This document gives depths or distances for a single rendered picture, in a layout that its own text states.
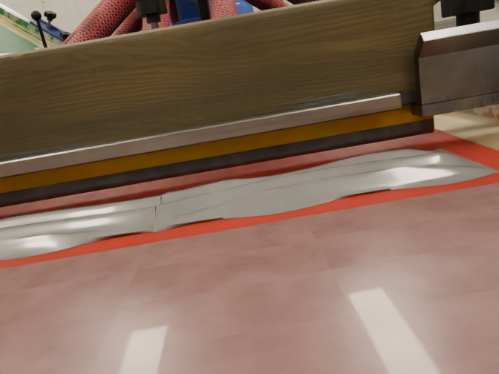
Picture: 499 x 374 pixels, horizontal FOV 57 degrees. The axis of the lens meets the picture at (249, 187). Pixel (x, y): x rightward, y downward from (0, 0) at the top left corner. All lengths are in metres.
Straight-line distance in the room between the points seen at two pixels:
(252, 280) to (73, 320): 0.06
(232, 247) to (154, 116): 0.14
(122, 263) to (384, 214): 0.12
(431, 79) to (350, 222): 0.14
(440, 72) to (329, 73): 0.07
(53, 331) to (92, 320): 0.01
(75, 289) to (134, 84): 0.16
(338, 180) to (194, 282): 0.11
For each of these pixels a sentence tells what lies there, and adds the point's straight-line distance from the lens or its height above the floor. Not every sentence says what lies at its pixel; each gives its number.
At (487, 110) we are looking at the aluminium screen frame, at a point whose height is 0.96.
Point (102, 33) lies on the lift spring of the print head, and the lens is 1.01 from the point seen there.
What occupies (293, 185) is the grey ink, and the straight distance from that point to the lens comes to 0.25.
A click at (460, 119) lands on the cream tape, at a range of 0.43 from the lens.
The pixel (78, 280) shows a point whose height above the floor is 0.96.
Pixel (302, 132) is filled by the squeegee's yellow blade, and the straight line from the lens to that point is 0.33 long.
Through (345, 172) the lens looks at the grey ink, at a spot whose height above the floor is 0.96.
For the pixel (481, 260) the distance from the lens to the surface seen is 0.17.
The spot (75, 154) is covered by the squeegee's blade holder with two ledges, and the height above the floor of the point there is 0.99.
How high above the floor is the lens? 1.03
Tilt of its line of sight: 15 degrees down
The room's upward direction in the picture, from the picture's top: 10 degrees counter-clockwise
